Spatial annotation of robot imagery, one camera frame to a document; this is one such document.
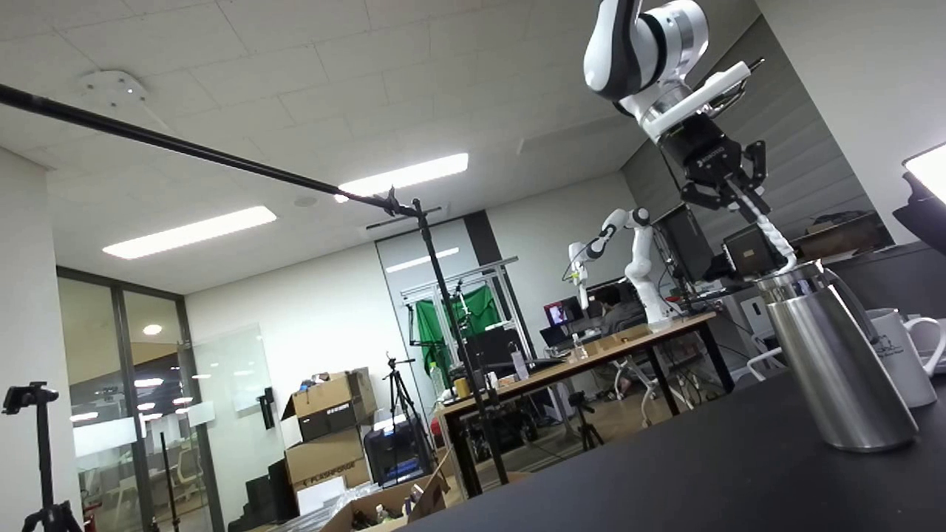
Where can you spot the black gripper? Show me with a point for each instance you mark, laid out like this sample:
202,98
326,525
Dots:
706,148

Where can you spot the white plastic spoon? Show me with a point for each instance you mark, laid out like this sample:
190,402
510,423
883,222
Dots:
769,229

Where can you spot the stainless steel flask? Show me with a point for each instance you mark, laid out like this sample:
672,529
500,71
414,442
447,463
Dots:
837,374

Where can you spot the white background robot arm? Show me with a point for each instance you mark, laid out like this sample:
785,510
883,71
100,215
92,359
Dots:
645,268

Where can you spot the brown box on shelf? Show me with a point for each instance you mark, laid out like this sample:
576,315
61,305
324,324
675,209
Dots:
846,237

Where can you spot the bright studio lamp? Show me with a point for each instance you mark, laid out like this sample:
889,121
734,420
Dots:
932,187

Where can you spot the small computer monitor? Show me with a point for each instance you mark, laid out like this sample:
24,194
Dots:
564,315

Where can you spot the wooden table with black legs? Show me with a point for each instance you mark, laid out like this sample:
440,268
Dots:
593,355

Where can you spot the white ceramic mug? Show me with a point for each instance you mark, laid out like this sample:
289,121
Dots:
911,359

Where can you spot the small black tripod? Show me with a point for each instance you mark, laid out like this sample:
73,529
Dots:
400,389
587,423

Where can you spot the green hanging cloth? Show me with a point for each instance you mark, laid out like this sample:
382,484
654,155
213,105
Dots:
478,311
429,334

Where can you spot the black light stand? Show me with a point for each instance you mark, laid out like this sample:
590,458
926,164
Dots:
460,334

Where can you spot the rectangular ceiling light panel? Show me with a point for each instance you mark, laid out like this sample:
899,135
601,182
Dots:
188,232
404,175

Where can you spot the open brown cardboard box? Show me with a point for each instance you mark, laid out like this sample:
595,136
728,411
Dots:
326,399

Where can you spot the low open cardboard box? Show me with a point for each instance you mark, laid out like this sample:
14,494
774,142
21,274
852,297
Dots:
389,504

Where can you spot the closed brown cardboard box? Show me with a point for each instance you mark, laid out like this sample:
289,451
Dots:
326,458

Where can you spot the black boom pole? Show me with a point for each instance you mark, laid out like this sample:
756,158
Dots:
197,148

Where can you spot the round ceiling detector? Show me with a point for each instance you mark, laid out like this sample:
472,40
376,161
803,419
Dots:
116,87

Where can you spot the black camera tripod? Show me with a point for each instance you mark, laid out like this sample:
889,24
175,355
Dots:
43,445

